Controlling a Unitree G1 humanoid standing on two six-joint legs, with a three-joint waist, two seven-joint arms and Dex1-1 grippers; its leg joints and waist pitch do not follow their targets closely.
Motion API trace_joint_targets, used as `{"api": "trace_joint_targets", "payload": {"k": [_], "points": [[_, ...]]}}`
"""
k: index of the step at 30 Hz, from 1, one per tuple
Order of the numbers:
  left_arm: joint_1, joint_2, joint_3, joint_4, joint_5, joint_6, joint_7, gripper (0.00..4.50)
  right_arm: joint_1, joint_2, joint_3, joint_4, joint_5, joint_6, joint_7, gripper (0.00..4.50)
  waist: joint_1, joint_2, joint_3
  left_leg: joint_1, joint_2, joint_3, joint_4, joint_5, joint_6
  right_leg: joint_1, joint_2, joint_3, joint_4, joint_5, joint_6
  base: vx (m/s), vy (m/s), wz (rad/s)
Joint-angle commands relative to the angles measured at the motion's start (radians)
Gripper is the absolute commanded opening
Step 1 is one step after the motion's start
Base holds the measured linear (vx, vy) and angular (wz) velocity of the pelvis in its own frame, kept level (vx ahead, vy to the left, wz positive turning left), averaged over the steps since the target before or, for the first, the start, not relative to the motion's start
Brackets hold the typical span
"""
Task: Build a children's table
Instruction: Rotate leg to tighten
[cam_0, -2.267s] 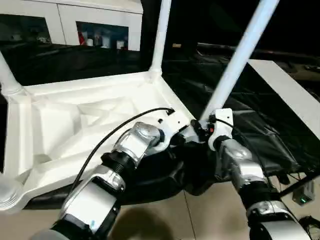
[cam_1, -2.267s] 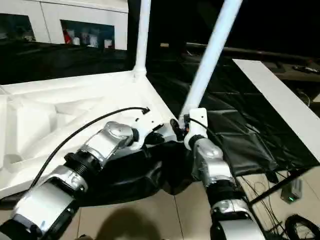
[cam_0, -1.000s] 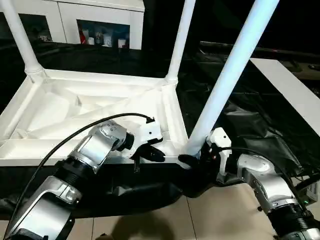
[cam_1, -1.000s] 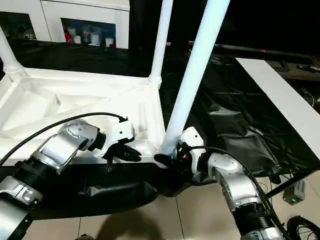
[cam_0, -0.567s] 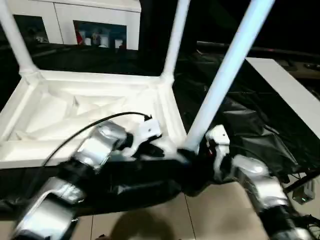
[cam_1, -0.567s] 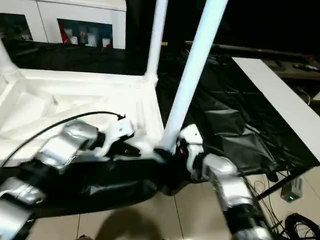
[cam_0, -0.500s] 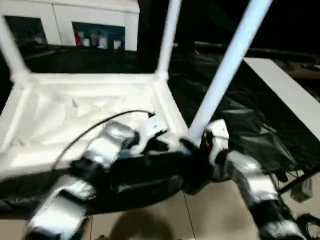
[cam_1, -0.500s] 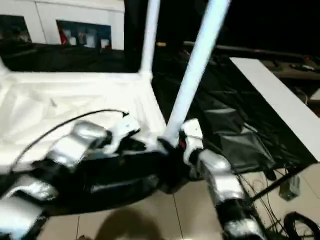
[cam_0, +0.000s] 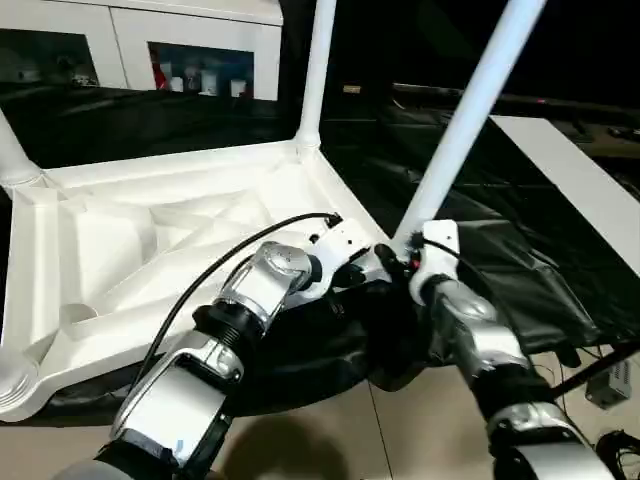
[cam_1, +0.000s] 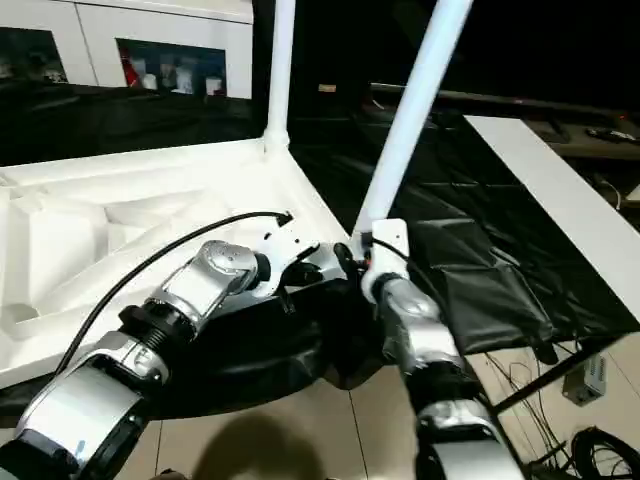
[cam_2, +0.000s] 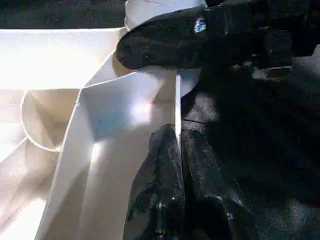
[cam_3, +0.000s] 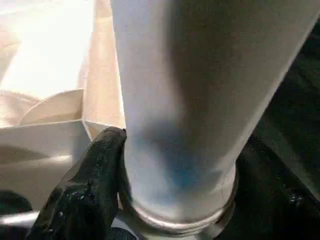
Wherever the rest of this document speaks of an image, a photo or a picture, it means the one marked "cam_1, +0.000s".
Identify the thin black floor cable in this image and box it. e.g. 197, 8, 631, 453
482, 349, 581, 480

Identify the dark cabinet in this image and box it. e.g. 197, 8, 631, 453
252, 0, 640, 109

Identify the black plastic mat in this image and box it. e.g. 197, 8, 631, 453
0, 82, 640, 421

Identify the grey power supply box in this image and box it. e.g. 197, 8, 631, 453
561, 353, 610, 405

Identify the white board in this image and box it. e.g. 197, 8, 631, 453
462, 114, 640, 322

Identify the white plastic table top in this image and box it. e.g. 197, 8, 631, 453
0, 137, 352, 390

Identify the white cabinet with glass doors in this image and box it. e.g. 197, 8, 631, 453
0, 0, 257, 101

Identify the clear plastic container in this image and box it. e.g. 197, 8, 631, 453
172, 64, 195, 95

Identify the black stand bar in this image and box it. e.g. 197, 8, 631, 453
491, 344, 604, 417

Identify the white plastic table leg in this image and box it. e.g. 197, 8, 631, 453
263, 0, 297, 152
349, 0, 475, 237

